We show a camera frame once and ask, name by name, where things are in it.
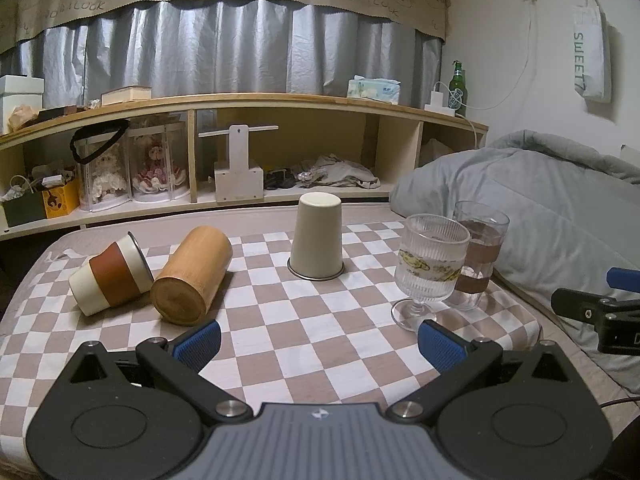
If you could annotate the white power strip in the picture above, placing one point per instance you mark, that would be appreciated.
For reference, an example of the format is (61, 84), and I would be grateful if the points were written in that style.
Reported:
(440, 109)

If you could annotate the pile of grey clothes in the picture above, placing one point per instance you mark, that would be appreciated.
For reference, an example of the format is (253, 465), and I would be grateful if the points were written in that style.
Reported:
(340, 170)

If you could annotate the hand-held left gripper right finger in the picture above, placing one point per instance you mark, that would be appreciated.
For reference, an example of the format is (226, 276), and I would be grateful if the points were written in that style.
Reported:
(441, 345)

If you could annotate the white hanging tote bag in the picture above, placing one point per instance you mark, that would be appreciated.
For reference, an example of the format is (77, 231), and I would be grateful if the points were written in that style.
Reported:
(591, 50)

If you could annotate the ribbed glass goblet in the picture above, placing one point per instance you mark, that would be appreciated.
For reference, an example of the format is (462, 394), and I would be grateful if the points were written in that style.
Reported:
(427, 270)

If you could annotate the glass tumbler with brown band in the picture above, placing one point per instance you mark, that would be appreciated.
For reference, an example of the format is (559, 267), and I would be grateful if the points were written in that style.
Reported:
(482, 255)

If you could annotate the grey curtain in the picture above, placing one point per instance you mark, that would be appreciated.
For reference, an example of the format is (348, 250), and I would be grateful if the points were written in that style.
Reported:
(200, 50)

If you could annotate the yellow box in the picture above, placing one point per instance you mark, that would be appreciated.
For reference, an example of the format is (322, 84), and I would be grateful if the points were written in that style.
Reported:
(62, 200)

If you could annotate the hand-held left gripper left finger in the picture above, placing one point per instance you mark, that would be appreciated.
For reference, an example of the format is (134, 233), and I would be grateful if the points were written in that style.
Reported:
(197, 344)

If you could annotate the wooden shelf unit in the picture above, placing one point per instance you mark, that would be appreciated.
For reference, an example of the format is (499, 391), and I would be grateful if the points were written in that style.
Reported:
(300, 102)

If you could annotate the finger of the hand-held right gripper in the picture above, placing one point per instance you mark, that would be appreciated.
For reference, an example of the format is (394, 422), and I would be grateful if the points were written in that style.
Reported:
(575, 304)
(625, 278)

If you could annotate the bamboo wooden cup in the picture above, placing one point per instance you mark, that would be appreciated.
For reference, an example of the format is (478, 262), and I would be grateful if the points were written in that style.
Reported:
(192, 277)

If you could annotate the brown and cream cup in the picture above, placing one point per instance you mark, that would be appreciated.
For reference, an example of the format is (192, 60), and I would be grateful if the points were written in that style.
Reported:
(107, 276)

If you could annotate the cream book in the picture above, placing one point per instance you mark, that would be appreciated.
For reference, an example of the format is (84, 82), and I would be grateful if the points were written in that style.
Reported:
(126, 95)

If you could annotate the grey duvet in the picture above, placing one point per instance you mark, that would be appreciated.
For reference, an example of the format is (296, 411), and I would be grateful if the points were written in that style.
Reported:
(550, 200)

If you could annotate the black hair band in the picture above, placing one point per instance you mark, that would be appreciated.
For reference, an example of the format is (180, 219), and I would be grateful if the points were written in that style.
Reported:
(80, 140)

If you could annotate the white box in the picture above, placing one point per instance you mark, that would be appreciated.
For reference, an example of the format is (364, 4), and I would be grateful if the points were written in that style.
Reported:
(20, 92)

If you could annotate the green glass bottle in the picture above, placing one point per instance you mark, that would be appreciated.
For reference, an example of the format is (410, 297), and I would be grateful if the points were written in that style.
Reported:
(456, 94)

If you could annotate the tissue pack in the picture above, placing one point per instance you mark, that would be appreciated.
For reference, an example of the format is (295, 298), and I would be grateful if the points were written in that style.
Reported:
(374, 90)

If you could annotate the doll in clear case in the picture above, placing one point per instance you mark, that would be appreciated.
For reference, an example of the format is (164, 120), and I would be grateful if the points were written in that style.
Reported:
(157, 167)
(102, 175)

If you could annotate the white charger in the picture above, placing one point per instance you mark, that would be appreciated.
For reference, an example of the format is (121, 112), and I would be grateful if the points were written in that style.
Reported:
(437, 99)

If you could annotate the green gift bag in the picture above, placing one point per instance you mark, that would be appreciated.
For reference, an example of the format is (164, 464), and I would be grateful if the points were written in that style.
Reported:
(22, 207)

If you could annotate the beige checkered cloth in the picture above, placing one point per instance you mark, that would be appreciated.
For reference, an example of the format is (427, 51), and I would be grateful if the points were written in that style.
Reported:
(310, 325)

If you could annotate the white wooden stand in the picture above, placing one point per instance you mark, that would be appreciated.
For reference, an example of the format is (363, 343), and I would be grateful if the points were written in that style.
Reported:
(239, 170)

